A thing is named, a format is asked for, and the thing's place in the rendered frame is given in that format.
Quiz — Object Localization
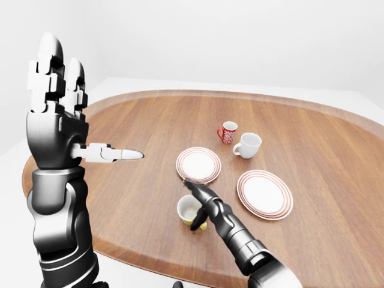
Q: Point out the plain white mug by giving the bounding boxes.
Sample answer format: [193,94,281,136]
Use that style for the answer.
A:
[232,132,263,160]

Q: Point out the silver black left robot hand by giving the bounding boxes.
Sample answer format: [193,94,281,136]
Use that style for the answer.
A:
[26,31,145,170]

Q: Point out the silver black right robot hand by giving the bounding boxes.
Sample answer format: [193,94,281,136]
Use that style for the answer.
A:
[182,179,238,232]

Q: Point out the yellow and white mug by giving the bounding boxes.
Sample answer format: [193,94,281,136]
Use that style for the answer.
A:
[176,194,209,232]

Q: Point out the red mug with white pattern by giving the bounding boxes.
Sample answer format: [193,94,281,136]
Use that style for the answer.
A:
[217,121,239,145]

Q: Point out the small white red-ringed plate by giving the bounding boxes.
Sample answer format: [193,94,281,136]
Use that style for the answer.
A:
[175,146,222,185]

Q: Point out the large white red-ringed plate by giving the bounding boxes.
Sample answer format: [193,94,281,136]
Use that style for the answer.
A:
[236,169,294,221]

